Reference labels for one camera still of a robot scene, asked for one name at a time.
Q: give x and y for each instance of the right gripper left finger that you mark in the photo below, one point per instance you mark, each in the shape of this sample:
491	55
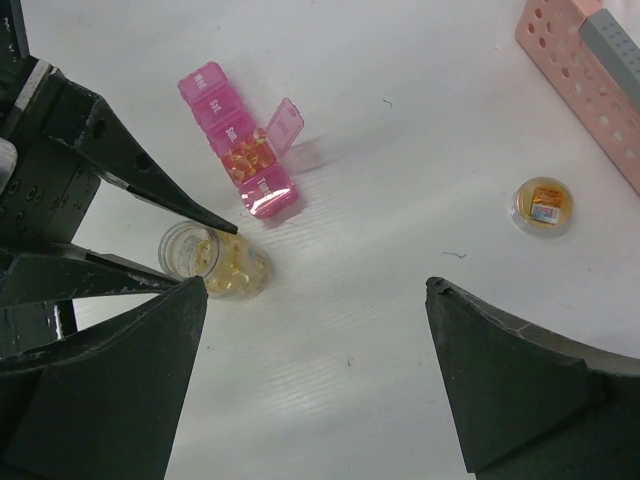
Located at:
105	402

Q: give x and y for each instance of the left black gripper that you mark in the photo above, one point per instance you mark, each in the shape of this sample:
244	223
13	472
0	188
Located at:
46	192

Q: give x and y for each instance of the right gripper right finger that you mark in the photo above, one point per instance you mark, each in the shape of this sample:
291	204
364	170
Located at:
529	403

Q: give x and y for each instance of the glass pill bottle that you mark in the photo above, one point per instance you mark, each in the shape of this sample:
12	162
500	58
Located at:
231	267

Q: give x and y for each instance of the pink pill organizer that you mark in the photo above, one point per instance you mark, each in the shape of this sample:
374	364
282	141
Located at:
249	153

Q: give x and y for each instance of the pink plastic basket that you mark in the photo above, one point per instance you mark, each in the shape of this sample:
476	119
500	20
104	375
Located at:
593	64

